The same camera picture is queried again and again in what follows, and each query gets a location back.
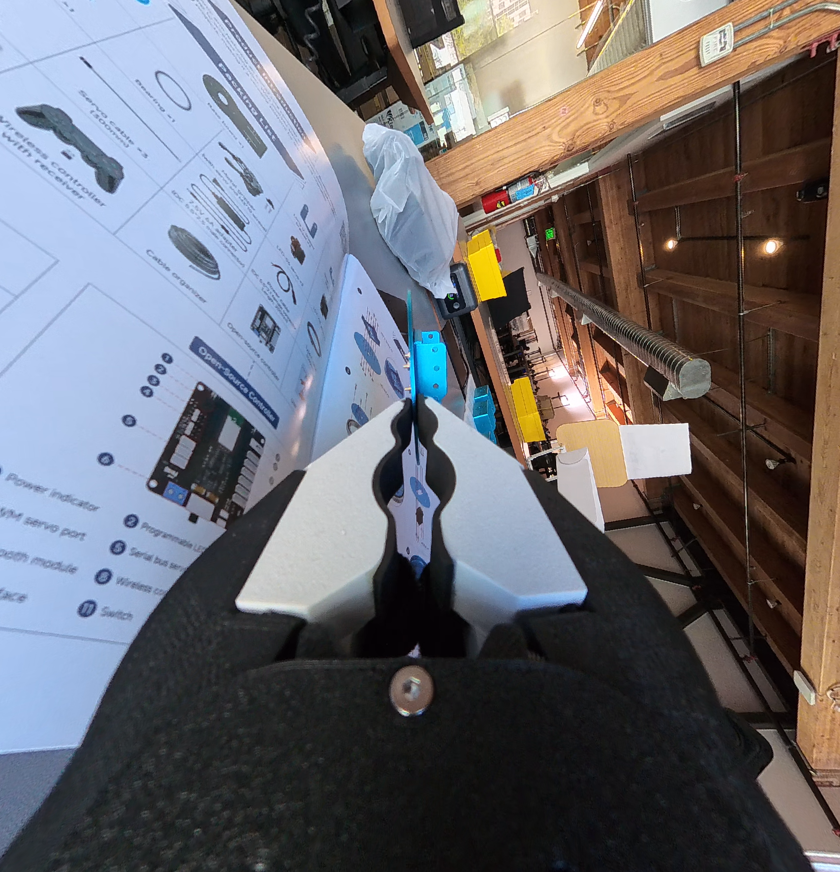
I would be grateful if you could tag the yellow storage bin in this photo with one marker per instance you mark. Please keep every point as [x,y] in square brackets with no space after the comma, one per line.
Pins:
[487,266]
[527,409]

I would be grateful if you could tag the grey device with green display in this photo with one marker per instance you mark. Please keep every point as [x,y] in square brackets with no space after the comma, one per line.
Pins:
[455,293]

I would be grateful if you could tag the white hanging panel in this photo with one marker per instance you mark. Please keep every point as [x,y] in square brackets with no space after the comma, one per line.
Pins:
[655,449]

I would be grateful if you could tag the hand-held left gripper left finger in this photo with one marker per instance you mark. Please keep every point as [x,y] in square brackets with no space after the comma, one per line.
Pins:
[311,545]

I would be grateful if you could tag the white curved panel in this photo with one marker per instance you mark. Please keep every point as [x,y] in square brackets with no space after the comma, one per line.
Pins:
[580,490]

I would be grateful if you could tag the red fire extinguisher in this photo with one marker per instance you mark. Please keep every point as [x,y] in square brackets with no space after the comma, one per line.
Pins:
[502,197]

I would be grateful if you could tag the blue U bracket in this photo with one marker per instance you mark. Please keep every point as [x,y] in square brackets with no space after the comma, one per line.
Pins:
[485,409]

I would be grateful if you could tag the silver flexible duct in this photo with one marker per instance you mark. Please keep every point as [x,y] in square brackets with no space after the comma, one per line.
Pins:
[617,334]

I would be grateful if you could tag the wooden edged desk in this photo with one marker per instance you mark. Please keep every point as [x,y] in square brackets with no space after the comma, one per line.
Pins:
[403,54]

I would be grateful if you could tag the beige hanging panel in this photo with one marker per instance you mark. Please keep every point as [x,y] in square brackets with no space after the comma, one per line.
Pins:
[590,453]

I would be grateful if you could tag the blue round metal plate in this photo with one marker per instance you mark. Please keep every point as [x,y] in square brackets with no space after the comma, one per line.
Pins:
[411,320]

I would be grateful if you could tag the white plastic wrapped bundle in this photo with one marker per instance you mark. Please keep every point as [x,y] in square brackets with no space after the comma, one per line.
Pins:
[413,204]

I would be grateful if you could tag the white instruction booklet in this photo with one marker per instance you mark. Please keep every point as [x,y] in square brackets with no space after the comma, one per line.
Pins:
[120,340]

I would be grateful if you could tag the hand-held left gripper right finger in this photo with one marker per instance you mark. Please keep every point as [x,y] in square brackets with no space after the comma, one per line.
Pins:
[508,531]

